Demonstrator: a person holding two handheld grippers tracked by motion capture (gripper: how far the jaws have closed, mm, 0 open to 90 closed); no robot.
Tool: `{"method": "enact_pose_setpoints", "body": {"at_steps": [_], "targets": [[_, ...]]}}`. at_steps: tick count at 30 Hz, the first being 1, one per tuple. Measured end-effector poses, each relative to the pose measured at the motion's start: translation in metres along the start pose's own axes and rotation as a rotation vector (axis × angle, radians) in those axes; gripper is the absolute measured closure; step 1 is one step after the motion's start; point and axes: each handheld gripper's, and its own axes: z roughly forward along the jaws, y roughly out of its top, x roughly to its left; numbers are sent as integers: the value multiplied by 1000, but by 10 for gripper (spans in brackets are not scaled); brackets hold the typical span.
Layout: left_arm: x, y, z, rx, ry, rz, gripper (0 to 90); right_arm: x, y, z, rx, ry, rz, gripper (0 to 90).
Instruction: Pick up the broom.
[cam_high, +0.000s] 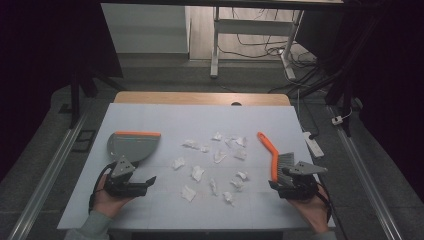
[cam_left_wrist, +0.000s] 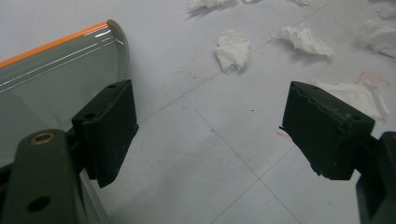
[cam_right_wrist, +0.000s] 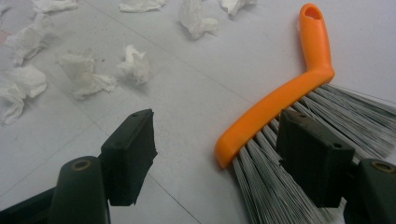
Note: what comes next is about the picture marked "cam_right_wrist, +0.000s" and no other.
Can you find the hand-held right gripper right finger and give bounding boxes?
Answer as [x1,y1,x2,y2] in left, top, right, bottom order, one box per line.
[276,109,356,209]

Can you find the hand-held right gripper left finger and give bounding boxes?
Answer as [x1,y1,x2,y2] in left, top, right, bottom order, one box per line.
[99,108,158,207]

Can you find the orange brush with grey bristles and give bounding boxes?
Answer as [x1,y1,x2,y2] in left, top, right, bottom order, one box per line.
[214,3,396,224]

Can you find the pile of white tissues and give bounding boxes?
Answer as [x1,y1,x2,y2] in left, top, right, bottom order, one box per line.
[0,0,257,126]

